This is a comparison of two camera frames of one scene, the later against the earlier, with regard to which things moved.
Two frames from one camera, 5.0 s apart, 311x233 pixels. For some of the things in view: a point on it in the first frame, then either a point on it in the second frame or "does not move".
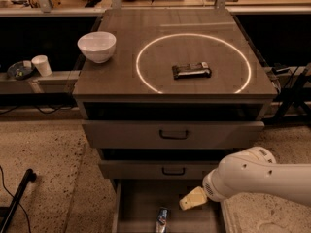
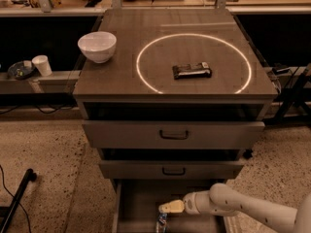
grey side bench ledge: (56, 83) does not move
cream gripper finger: (194, 198) → (174, 207)
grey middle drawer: (156, 169) does not move
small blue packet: (162, 218) does not move
